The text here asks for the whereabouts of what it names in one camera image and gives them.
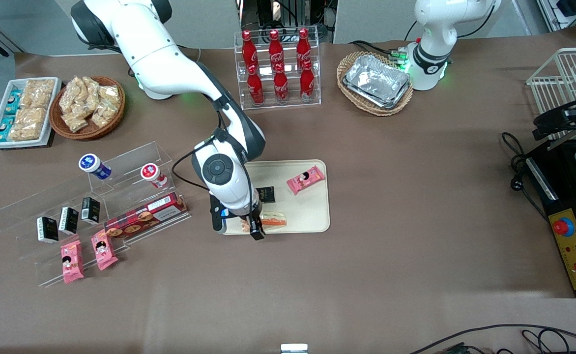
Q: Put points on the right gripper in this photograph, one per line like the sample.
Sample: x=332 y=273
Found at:
x=254 y=222

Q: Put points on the triangle sandwich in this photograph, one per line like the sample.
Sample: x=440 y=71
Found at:
x=274 y=220

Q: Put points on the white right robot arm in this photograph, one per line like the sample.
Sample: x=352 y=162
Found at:
x=170 y=64

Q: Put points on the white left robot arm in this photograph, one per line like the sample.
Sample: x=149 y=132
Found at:
x=435 y=29

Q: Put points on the beige plastic tray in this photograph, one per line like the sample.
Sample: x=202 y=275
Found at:
x=302 y=211

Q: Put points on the silver foil tray stack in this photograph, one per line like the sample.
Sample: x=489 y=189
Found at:
x=376 y=81

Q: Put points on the white rectangular snack tray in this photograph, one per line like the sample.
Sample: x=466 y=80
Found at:
x=54 y=113

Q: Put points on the flat black snack packet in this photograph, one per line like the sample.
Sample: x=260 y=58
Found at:
x=267 y=194

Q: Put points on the pink snack packet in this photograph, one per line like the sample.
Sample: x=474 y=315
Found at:
x=72 y=261
x=103 y=250
x=306 y=180

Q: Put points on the red tartan shortbread box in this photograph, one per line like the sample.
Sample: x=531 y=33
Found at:
x=145 y=216

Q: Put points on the red yogurt cup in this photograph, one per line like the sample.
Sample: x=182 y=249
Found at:
x=153 y=175

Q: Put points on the red cola bottle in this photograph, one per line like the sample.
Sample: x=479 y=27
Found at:
x=302 y=45
x=248 y=49
x=255 y=87
x=307 y=82
x=275 y=48
x=281 y=86

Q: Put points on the clear acrylic tiered stand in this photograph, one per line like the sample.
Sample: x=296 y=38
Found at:
x=126 y=196

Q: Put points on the small white block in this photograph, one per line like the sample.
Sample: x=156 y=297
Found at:
x=294 y=348

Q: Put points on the tan wicker foil basket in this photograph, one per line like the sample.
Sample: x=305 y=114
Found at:
x=347 y=93

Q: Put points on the clear acrylic bottle rack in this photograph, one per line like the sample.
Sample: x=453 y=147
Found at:
x=317 y=73

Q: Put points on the small black carton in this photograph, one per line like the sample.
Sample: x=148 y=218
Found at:
x=68 y=221
x=90 y=210
x=47 y=229

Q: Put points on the brown wicker snack basket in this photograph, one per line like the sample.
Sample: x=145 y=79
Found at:
x=116 y=123

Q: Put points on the blue yogurt cup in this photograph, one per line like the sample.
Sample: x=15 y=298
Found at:
x=94 y=166

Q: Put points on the clear bag of crackers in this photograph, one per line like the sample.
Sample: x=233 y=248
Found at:
x=93 y=87
x=74 y=121
x=105 y=116
x=111 y=94
x=72 y=92

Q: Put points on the black background equipment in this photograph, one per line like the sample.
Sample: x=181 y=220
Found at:
x=288 y=14

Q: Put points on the tan cracker pack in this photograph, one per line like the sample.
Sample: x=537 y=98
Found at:
x=28 y=124
x=40 y=92

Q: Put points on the teal snack packet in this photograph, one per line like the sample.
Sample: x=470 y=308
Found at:
x=5 y=129
x=13 y=102

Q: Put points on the black sealing machine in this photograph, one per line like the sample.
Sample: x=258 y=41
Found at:
x=558 y=187

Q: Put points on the red emergency stop button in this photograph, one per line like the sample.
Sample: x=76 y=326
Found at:
x=563 y=226

